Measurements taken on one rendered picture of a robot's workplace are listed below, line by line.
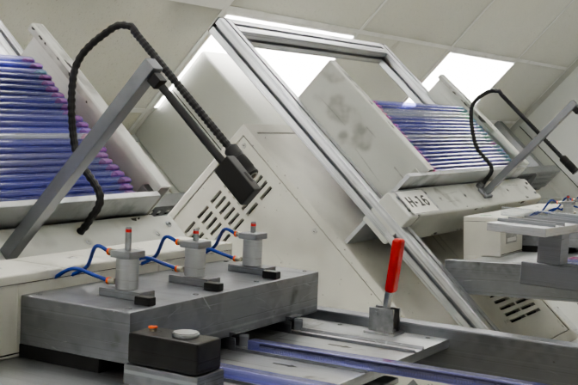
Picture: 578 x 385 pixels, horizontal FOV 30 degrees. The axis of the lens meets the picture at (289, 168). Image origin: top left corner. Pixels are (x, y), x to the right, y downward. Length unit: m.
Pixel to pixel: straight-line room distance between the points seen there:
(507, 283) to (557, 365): 0.84
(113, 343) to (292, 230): 1.23
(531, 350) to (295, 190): 1.08
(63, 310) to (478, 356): 0.45
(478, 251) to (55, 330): 1.32
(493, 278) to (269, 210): 0.49
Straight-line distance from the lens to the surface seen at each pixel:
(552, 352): 1.18
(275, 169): 2.21
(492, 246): 2.21
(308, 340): 1.17
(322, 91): 2.27
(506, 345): 1.19
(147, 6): 4.18
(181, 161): 4.70
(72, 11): 3.94
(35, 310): 1.05
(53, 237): 1.28
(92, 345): 1.01
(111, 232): 1.35
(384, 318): 1.21
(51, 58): 1.57
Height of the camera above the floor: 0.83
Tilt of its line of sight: 20 degrees up
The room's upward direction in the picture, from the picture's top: 40 degrees counter-clockwise
